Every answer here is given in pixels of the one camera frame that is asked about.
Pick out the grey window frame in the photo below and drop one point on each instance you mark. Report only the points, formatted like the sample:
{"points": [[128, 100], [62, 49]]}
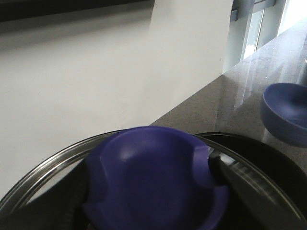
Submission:
{"points": [[253, 23]]}

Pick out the light blue plastic bowl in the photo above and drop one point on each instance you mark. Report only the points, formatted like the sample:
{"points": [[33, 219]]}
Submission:
{"points": [[283, 111]]}

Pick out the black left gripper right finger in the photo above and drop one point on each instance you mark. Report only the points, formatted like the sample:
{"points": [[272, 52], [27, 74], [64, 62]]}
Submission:
{"points": [[265, 202]]}

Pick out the glass lid with blue knob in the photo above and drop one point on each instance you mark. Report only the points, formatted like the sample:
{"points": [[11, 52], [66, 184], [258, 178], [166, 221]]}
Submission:
{"points": [[158, 178]]}

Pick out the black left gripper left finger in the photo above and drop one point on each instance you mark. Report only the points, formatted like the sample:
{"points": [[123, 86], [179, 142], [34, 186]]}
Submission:
{"points": [[60, 208]]}

